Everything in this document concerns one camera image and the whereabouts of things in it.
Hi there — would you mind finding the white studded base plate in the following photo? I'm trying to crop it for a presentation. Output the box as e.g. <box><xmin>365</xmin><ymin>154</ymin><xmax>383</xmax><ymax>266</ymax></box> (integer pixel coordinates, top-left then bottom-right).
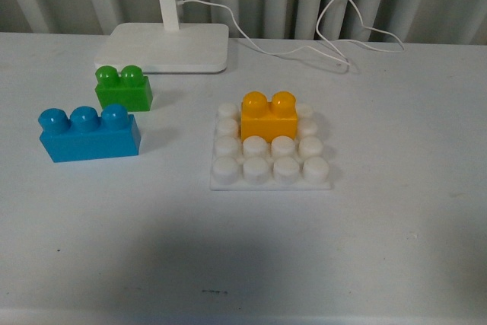
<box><xmin>210</xmin><ymin>103</ymin><xmax>332</xmax><ymax>191</ymax></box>

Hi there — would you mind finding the yellow two-stud toy block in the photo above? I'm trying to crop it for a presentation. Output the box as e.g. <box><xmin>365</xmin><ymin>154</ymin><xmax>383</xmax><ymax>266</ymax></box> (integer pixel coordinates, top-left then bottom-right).
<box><xmin>240</xmin><ymin>91</ymin><xmax>298</xmax><ymax>143</ymax></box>

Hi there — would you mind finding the green two-stud toy block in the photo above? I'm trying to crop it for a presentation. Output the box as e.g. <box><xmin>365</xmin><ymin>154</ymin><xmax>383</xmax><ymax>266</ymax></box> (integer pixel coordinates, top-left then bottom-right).
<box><xmin>95</xmin><ymin>65</ymin><xmax>153</xmax><ymax>112</ymax></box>

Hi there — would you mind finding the blue three-stud toy block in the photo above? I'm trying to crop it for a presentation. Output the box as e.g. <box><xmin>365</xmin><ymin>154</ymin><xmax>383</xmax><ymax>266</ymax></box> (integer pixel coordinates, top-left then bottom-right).
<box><xmin>38</xmin><ymin>104</ymin><xmax>141</xmax><ymax>163</ymax></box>

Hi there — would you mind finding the white desk lamp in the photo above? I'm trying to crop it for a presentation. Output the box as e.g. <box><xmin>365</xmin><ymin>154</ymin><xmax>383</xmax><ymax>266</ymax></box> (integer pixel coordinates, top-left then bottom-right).
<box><xmin>94</xmin><ymin>0</ymin><xmax>229</xmax><ymax>74</ymax></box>

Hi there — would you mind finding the white lamp cable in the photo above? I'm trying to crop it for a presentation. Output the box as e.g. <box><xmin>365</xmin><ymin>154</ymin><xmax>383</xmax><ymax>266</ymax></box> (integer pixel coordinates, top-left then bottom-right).
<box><xmin>177</xmin><ymin>0</ymin><xmax>405</xmax><ymax>73</ymax></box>

